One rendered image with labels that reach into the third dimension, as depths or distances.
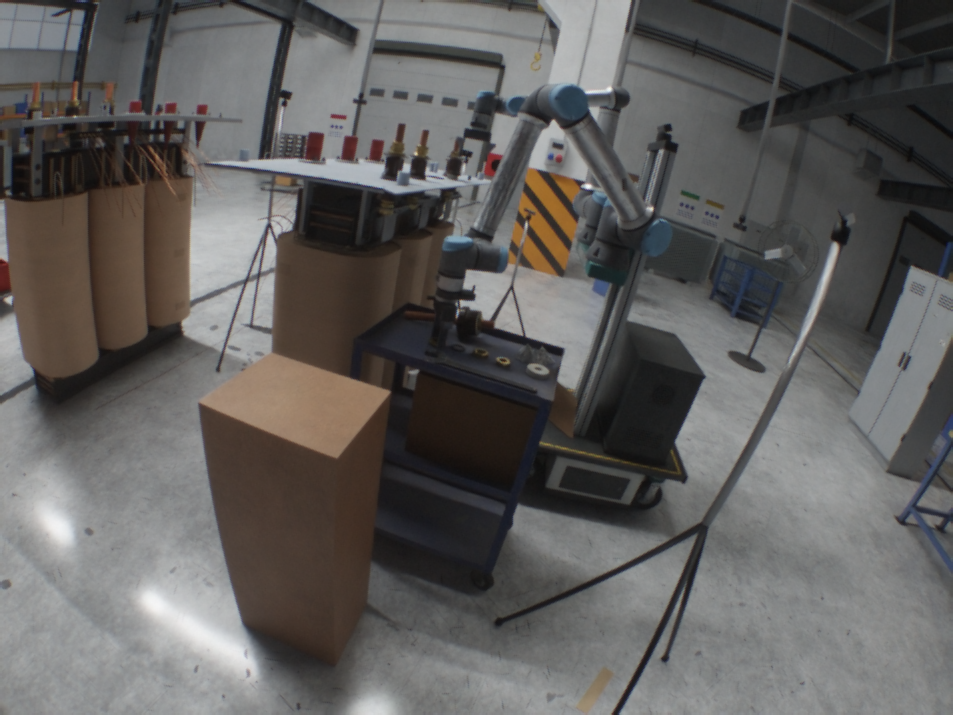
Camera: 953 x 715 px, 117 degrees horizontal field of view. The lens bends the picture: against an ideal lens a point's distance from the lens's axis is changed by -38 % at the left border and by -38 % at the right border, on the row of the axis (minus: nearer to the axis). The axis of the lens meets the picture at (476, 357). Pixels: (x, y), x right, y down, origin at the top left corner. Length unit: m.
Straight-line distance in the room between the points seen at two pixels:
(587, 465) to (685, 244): 8.41
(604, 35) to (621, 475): 6.22
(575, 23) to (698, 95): 9.18
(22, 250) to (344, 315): 1.81
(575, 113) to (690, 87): 14.56
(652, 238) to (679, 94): 14.22
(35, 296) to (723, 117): 16.15
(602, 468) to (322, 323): 1.43
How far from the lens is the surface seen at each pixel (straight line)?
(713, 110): 16.09
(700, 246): 10.35
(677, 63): 16.10
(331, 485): 0.98
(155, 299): 3.22
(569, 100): 1.50
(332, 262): 1.72
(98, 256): 2.87
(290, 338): 1.91
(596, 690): 1.82
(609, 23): 7.40
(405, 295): 2.20
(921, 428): 5.28
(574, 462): 2.25
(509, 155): 1.60
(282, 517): 1.14
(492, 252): 1.48
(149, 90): 11.46
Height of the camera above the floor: 1.51
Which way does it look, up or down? 24 degrees down
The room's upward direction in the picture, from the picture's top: 13 degrees clockwise
